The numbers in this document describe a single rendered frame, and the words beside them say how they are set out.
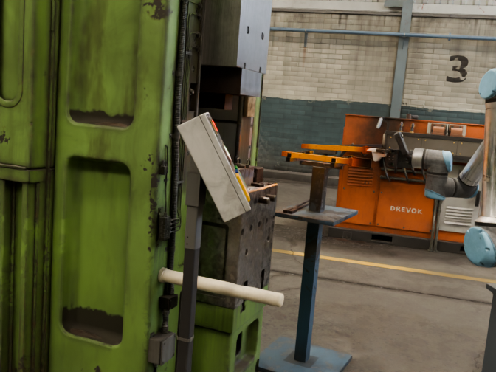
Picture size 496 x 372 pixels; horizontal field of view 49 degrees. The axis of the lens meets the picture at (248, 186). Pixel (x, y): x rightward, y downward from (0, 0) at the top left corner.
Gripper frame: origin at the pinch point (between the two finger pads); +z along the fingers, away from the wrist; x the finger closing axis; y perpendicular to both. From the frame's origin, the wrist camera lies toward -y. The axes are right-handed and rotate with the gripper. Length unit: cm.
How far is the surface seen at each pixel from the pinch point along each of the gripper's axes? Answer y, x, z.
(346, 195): 58, 280, 89
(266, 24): -46, -58, 32
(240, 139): 0, -42, 47
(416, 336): 107, 63, -23
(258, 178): 15, -51, 33
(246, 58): -31, -74, 31
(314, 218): 31.7, -31.5, 13.1
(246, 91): -19, -72, 31
